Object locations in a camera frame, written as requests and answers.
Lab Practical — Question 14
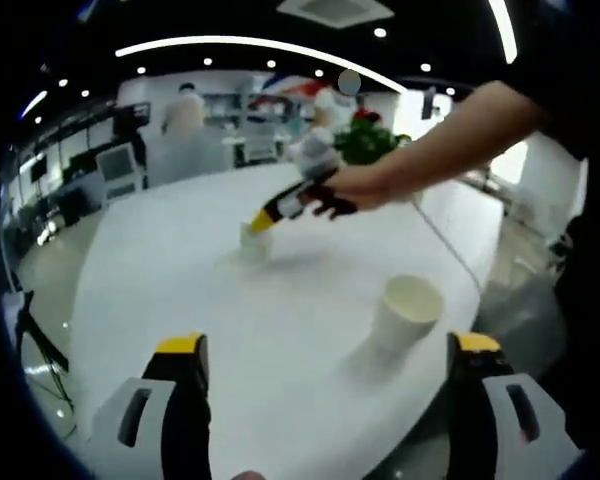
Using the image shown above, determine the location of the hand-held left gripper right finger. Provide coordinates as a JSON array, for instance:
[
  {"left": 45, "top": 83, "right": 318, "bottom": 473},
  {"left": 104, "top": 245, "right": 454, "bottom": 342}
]
[{"left": 447, "top": 330, "right": 586, "bottom": 480}]

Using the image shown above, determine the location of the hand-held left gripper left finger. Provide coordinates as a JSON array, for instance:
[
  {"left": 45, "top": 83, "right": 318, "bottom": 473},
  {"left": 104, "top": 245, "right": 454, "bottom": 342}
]
[{"left": 92, "top": 331, "right": 214, "bottom": 480}]

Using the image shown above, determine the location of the white paper cup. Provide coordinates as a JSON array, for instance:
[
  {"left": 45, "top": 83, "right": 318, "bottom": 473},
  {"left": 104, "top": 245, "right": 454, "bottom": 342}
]
[
  {"left": 238, "top": 222, "right": 275, "bottom": 261},
  {"left": 362, "top": 273, "right": 446, "bottom": 371}
]

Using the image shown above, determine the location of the person's right hand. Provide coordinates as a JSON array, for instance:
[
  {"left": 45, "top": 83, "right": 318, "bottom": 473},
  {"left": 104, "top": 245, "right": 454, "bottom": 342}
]
[{"left": 302, "top": 167, "right": 381, "bottom": 221}]

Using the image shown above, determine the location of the green plant in glass vase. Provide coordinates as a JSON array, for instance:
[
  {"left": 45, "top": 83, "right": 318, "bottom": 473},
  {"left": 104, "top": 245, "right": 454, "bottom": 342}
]
[{"left": 332, "top": 107, "right": 411, "bottom": 166}]

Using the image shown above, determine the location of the white storage shelf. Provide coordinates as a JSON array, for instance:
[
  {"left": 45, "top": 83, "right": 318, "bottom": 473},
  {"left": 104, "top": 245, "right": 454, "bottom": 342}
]
[{"left": 202, "top": 92, "right": 261, "bottom": 131}]

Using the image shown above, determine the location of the white table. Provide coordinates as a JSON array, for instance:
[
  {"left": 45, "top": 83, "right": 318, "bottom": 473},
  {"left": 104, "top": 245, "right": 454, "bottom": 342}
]
[{"left": 67, "top": 162, "right": 506, "bottom": 480}]

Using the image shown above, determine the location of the grey desk partition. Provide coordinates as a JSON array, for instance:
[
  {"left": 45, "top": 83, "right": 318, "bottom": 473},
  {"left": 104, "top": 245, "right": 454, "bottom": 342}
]
[{"left": 144, "top": 129, "right": 231, "bottom": 186}]

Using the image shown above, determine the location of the curved ceiling light strip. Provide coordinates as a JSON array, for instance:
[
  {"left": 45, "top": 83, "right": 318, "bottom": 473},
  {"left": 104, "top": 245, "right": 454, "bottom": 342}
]
[
  {"left": 114, "top": 34, "right": 406, "bottom": 94},
  {"left": 487, "top": 0, "right": 519, "bottom": 65}
]

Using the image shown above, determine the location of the group of round ceiling downlights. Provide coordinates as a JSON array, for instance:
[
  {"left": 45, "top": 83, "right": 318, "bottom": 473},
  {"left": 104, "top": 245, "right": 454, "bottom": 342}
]
[{"left": 32, "top": 27, "right": 456, "bottom": 126}]

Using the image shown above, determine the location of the white ceiling air conditioner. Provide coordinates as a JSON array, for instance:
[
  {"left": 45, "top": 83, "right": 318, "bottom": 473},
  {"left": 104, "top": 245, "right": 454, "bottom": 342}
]
[{"left": 277, "top": 0, "right": 396, "bottom": 26}]

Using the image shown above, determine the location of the person's black shirt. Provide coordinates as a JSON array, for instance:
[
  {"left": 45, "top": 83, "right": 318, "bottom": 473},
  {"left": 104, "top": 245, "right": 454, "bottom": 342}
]
[{"left": 494, "top": 44, "right": 600, "bottom": 451}]

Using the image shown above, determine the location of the black tripod stand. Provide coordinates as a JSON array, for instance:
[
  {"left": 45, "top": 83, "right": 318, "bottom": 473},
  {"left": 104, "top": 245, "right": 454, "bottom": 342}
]
[{"left": 7, "top": 289, "right": 79, "bottom": 416}]

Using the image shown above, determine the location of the white office chair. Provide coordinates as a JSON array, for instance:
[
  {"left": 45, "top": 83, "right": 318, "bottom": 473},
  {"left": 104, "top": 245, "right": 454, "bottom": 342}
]
[{"left": 95, "top": 144, "right": 144, "bottom": 201}]

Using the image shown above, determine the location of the dark display screen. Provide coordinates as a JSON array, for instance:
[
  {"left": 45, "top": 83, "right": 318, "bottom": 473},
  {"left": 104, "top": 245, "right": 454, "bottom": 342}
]
[{"left": 112, "top": 102, "right": 151, "bottom": 134}]

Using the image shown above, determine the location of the red white blue wall graphic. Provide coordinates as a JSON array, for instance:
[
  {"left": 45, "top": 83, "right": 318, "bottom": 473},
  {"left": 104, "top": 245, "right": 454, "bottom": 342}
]
[{"left": 259, "top": 72, "right": 331, "bottom": 101}]

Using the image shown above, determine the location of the thin grey cable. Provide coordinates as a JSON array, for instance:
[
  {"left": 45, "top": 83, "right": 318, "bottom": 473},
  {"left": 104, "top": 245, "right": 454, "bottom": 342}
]
[{"left": 409, "top": 197, "right": 486, "bottom": 294}]

